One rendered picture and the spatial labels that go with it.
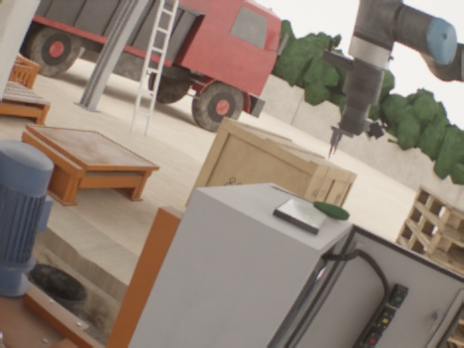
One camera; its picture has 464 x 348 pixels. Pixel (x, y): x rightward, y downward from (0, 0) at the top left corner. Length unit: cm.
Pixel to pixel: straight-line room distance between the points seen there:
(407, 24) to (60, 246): 231
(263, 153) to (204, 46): 654
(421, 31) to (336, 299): 63
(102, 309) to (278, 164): 186
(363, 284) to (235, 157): 301
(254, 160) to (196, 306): 327
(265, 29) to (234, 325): 1045
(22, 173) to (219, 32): 931
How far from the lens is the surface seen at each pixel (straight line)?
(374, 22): 100
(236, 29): 1074
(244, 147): 411
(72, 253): 284
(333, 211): 110
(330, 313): 124
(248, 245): 80
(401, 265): 121
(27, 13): 93
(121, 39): 745
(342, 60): 103
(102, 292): 277
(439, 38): 95
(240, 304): 82
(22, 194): 142
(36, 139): 358
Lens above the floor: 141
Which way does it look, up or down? 8 degrees down
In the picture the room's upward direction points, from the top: 24 degrees clockwise
